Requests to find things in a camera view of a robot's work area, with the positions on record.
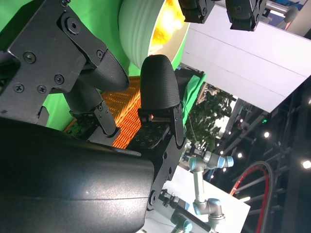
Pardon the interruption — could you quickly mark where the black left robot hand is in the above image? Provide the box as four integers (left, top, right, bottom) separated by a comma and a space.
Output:
178, 0, 264, 32

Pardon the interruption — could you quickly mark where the red and black hoop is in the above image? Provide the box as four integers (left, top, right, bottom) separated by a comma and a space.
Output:
229, 160, 276, 233

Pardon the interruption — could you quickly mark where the pale green ribbed bowl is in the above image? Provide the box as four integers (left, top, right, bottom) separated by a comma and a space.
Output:
118, 0, 190, 71

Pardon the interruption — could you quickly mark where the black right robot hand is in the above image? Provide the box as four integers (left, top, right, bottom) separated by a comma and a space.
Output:
0, 0, 187, 233

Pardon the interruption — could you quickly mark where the orange wicker basket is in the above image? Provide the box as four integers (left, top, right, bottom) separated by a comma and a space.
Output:
64, 76, 146, 149

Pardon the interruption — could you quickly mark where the green tablecloth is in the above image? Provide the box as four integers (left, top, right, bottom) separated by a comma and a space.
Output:
0, 0, 208, 133

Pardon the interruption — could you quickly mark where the green leafy plant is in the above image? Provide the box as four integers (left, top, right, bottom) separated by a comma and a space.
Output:
186, 91, 235, 152

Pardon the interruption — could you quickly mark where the black backdrop curtain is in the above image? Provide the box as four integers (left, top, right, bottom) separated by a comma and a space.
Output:
173, 62, 205, 102

